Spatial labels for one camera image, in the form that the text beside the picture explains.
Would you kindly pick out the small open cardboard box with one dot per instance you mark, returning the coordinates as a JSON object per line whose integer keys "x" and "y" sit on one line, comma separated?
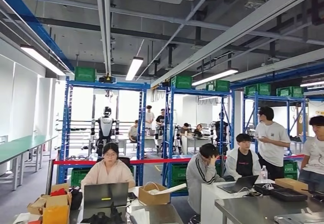
{"x": 152, "y": 197}

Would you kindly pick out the silver stamped metal plate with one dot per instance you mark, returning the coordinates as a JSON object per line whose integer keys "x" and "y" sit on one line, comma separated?
{"x": 298, "y": 218}

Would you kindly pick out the dark grey laptop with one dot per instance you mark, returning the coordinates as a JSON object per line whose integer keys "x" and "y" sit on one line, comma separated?
{"x": 240, "y": 182}
{"x": 106, "y": 194}

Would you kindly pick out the white black humanoid robot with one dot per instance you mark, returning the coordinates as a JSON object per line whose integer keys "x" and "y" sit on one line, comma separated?
{"x": 177, "y": 138}
{"x": 105, "y": 128}

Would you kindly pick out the black plastic tray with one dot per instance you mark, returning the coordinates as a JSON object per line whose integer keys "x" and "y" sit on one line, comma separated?
{"x": 288, "y": 195}
{"x": 263, "y": 189}

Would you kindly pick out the yellow cardboard box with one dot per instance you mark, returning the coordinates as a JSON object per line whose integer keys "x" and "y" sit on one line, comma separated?
{"x": 55, "y": 210}

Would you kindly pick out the red cloth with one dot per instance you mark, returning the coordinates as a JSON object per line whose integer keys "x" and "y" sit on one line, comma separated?
{"x": 58, "y": 192}

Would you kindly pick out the red barrier tape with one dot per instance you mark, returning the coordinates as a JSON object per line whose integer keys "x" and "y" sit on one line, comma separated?
{"x": 152, "y": 161}

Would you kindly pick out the grey top table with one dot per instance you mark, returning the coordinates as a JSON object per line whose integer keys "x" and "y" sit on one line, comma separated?
{"x": 162, "y": 214}

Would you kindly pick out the clear water bottle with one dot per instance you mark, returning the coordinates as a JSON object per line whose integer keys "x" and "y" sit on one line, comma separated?
{"x": 264, "y": 173}

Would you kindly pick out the green plastic crate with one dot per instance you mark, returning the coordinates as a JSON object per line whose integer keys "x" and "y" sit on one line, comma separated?
{"x": 179, "y": 177}
{"x": 257, "y": 90}
{"x": 219, "y": 85}
{"x": 218, "y": 169}
{"x": 181, "y": 82}
{"x": 84, "y": 74}
{"x": 79, "y": 177}
{"x": 289, "y": 92}
{"x": 290, "y": 169}

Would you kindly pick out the ceiling light fixture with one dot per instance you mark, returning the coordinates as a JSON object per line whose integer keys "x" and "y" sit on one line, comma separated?
{"x": 215, "y": 77}
{"x": 43, "y": 60}
{"x": 134, "y": 68}
{"x": 313, "y": 83}

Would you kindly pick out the black yellow rail trolley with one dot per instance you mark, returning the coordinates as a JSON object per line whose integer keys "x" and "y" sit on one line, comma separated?
{"x": 107, "y": 79}

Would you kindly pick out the long white sheet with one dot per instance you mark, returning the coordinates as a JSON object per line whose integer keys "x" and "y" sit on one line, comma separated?
{"x": 172, "y": 189}

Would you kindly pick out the silver stanchion post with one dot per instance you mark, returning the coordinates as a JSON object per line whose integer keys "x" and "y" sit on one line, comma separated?
{"x": 50, "y": 179}

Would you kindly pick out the small brown cardboard box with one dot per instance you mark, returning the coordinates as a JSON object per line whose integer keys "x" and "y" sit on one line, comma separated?
{"x": 36, "y": 206}

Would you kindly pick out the black tangled gear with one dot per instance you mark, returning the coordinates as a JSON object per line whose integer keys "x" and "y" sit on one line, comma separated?
{"x": 103, "y": 217}

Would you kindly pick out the green top table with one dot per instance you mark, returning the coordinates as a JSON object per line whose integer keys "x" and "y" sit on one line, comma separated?
{"x": 35, "y": 140}
{"x": 12, "y": 152}

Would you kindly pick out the black bag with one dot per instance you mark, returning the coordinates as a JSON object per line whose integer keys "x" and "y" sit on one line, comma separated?
{"x": 75, "y": 198}

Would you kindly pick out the dark humanoid robot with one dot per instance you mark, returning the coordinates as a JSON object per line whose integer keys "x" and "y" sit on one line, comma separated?
{"x": 220, "y": 132}

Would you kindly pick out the grey ceiling rail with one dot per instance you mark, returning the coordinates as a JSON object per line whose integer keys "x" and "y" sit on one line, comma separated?
{"x": 103, "y": 28}
{"x": 240, "y": 35}
{"x": 278, "y": 65}

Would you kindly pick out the person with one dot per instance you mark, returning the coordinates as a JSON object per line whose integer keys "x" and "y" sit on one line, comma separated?
{"x": 199, "y": 179}
{"x": 272, "y": 142}
{"x": 159, "y": 120}
{"x": 242, "y": 164}
{"x": 198, "y": 130}
{"x": 313, "y": 152}
{"x": 149, "y": 118}
{"x": 109, "y": 174}
{"x": 133, "y": 132}
{"x": 185, "y": 130}

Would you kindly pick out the white table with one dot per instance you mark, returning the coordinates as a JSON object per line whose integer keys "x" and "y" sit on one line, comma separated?
{"x": 208, "y": 202}

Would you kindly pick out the flat closed cardboard box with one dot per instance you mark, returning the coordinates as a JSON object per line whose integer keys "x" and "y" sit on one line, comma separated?
{"x": 291, "y": 183}

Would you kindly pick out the stainless steel workbench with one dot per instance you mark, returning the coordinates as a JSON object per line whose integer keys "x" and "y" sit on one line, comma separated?
{"x": 253, "y": 210}

